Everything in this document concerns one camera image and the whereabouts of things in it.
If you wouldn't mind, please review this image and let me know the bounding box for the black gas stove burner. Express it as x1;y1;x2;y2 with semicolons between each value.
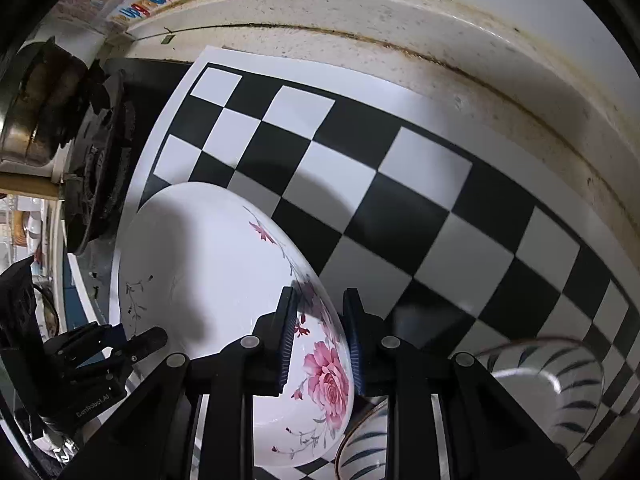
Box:
63;70;136;255

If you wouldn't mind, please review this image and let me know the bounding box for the white black striped bowl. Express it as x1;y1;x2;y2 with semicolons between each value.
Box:
476;337;604;457

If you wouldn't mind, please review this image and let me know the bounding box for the black white checkered mat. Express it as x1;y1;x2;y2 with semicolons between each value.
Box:
110;50;639;479

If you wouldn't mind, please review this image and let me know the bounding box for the white pink floral plate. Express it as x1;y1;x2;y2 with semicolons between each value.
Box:
118;182;355;468

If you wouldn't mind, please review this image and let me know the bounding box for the steel steamer pot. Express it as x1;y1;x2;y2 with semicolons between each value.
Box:
1;38;110;167

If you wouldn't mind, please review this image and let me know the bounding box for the white black leaf plate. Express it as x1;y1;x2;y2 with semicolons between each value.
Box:
335;399;388;480

